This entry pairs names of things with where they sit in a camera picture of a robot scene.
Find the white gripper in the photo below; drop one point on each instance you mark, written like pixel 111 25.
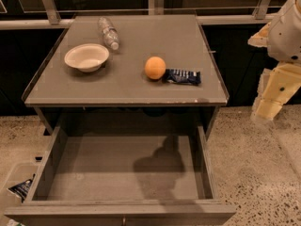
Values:
pixel 284 37

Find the orange fruit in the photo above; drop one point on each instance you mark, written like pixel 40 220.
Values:
pixel 155 68

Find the grey cabinet with top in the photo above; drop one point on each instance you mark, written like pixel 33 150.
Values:
pixel 177 39

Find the open grey top drawer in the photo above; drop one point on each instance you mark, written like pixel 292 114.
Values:
pixel 149 179

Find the dark blue snack packet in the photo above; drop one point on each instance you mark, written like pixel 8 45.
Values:
pixel 178 76

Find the clear plastic water bottle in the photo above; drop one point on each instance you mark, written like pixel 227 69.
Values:
pixel 109 33

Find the white paper bowl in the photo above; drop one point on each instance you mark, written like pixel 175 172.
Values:
pixel 87 58

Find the metal window railing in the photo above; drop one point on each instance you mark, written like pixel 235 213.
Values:
pixel 53 14

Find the blue snack bag in bin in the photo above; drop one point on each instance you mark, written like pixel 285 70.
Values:
pixel 21 190

